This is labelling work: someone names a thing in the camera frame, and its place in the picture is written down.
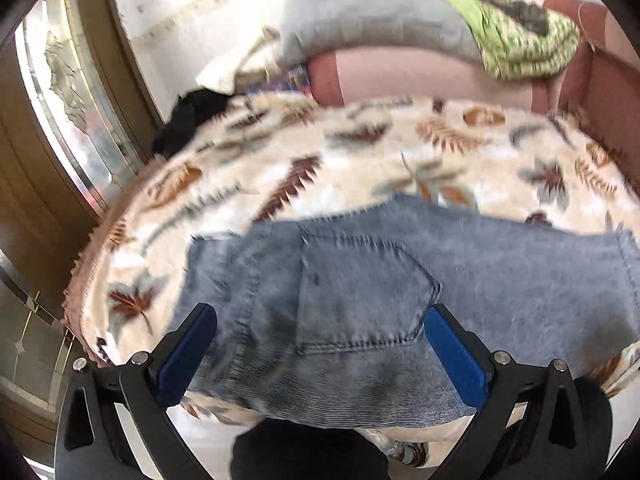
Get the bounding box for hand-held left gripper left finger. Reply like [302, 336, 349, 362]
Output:
[55, 302, 219, 480]

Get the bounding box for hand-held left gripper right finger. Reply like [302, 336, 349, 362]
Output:
[424, 302, 609, 480]

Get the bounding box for blue denim pants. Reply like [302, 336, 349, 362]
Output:
[185, 192, 640, 428]

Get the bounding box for brown fringed bed cover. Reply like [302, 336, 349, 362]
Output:
[61, 160, 151, 367]

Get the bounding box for leaf print fleece blanket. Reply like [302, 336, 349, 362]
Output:
[62, 95, 640, 468]

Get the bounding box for wooden door with glass panel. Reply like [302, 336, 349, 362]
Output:
[0, 0, 167, 461]

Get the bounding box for black crumpled garment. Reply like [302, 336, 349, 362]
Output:
[152, 87, 236, 158]

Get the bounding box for pink bolster cushion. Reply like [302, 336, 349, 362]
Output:
[307, 47, 566, 113]

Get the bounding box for white cream pillow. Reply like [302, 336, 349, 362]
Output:
[195, 27, 287, 97]

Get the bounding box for colourful small packets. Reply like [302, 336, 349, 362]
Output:
[287, 65, 314, 94]

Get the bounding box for green patterned quilt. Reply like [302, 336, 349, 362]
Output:
[432, 0, 582, 82]

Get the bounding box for reddish brown padded headboard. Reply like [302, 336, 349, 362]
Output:
[542, 0, 640, 161]

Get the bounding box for dark grey crumpled cloth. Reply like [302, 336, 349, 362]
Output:
[481, 0, 552, 37]

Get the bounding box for grey quilted pillow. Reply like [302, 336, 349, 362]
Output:
[277, 0, 483, 65]

